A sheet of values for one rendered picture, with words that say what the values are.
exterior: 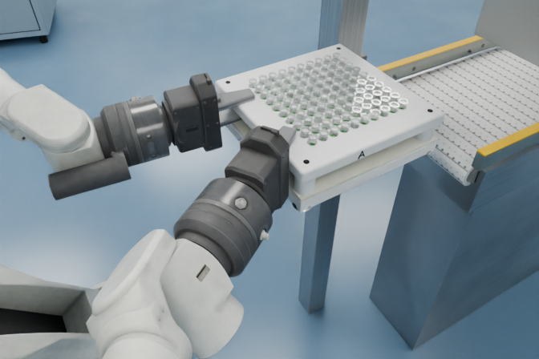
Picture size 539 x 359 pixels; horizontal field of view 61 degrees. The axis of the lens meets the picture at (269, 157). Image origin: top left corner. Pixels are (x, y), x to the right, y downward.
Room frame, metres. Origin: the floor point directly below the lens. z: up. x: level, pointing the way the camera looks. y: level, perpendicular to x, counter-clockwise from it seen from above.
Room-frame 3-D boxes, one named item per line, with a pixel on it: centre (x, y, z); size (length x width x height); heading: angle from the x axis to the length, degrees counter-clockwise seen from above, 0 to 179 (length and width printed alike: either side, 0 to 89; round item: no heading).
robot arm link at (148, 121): (0.52, 0.14, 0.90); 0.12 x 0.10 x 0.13; 113
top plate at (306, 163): (0.57, -0.08, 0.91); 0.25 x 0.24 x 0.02; 31
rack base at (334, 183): (0.57, -0.08, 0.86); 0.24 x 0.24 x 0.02; 31
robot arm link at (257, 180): (0.37, 0.02, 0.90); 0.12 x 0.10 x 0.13; 153
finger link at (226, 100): (0.55, 0.05, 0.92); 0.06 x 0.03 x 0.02; 113
